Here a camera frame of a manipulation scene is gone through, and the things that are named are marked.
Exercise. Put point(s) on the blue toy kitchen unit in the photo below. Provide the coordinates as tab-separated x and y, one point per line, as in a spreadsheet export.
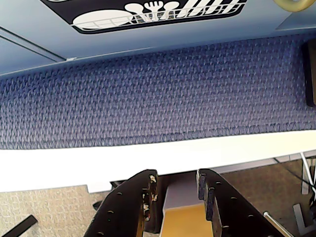
24	63

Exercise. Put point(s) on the black flat strip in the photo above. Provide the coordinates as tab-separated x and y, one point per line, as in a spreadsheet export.
22	225

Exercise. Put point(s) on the black flat box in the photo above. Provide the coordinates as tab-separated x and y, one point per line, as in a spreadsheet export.
310	74

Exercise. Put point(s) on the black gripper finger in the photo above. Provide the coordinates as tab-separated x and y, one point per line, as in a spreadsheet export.
229	212
123	205

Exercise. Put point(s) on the tan wooden block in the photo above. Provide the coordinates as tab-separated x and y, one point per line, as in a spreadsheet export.
185	222

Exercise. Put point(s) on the silver metal rod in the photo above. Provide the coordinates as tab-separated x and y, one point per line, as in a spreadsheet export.
275	223

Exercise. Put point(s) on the dishwasher door with dish print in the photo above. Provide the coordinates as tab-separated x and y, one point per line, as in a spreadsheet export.
172	37

